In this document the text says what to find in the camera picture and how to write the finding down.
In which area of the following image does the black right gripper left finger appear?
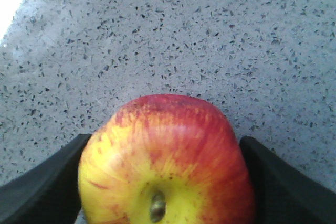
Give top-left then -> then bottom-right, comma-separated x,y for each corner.
1,134 -> 91,223

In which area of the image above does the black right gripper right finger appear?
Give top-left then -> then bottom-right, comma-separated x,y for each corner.
239,136 -> 335,223

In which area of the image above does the red yellow apple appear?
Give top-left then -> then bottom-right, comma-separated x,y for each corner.
78,94 -> 257,223

